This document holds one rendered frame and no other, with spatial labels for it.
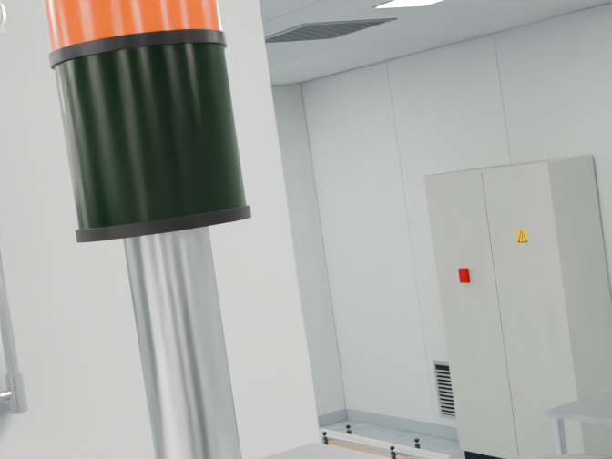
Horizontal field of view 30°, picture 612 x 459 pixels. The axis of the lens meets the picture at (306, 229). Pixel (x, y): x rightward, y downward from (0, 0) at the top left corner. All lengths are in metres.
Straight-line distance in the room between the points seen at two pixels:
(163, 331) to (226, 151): 0.05
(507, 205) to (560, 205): 0.40
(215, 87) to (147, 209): 0.04
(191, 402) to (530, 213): 6.96
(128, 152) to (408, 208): 8.56
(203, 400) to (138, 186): 0.06
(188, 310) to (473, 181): 7.31
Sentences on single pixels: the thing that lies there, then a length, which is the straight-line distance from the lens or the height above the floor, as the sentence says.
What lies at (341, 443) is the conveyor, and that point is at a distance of 5.39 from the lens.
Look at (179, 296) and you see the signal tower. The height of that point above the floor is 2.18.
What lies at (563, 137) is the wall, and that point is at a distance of 7.59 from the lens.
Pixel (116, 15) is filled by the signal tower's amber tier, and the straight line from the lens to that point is 0.31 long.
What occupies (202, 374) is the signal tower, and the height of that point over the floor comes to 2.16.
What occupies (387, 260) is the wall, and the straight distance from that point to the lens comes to 9.18.
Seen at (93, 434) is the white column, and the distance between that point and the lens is 1.86.
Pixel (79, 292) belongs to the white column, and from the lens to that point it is 1.83.
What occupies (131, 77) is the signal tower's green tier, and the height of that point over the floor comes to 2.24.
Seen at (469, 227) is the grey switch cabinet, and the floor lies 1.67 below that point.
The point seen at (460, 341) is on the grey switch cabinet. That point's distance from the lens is 7.99.
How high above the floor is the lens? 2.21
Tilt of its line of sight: 3 degrees down
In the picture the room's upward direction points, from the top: 8 degrees counter-clockwise
